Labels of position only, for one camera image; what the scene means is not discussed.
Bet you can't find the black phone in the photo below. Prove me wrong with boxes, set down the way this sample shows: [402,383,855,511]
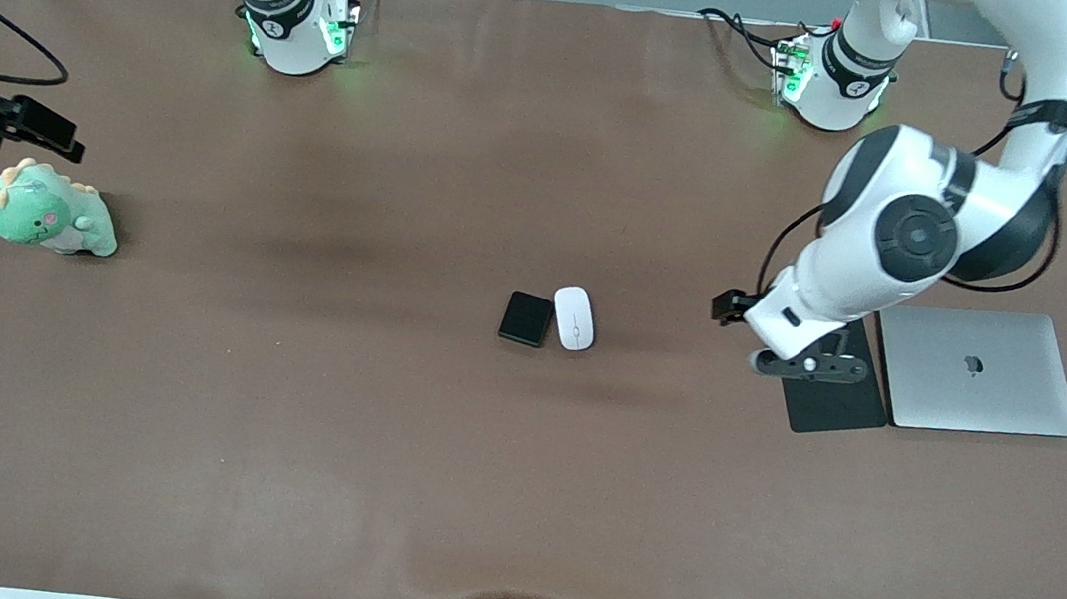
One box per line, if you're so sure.
[496,289,556,349]

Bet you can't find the white computer mouse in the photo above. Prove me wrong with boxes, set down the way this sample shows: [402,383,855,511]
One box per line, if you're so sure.
[548,284,601,354]

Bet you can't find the green dinosaur plush toy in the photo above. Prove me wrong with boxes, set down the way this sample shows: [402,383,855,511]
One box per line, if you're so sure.
[0,155,127,260]

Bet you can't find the brown table cover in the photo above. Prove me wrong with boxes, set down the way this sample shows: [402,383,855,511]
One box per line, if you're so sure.
[0,0,1067,599]

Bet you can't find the black cables at arm base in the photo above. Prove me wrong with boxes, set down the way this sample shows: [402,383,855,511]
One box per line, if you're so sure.
[691,5,800,75]

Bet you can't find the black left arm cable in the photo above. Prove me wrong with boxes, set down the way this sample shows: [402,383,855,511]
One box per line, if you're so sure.
[754,25,1067,346]

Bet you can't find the black mouse pad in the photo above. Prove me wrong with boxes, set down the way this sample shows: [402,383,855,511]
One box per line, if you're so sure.
[773,306,901,444]

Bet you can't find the silver laptop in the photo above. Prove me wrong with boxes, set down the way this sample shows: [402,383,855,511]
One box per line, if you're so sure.
[865,297,1067,447]

